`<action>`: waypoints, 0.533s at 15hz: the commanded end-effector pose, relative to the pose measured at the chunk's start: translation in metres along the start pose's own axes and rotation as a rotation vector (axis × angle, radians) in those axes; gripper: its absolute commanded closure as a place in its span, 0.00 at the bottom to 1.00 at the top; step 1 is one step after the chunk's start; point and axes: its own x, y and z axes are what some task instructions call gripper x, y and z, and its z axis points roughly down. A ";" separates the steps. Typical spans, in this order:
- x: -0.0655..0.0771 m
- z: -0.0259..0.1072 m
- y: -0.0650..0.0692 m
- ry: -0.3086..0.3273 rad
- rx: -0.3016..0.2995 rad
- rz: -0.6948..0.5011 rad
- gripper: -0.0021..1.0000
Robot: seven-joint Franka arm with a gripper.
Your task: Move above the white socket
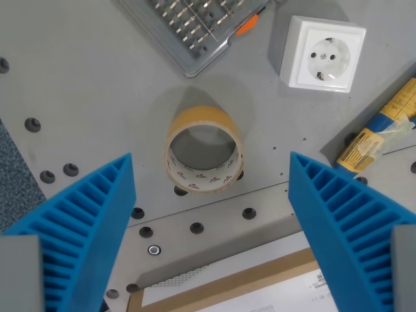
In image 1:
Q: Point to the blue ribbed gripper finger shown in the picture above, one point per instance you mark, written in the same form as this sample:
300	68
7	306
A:
91	221
338	221

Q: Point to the silver round threaded insert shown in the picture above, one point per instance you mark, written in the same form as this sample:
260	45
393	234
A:
154	250

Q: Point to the flat brown cardboard box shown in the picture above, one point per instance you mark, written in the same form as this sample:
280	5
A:
247	279

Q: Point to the brown packing tape roll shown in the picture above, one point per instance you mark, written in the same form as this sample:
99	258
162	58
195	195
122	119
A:
198	115

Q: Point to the clear screwdriver bit case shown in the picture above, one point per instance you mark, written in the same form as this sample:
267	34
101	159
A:
191	29

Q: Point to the white wall socket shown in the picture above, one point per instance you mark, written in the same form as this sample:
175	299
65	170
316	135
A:
325	55

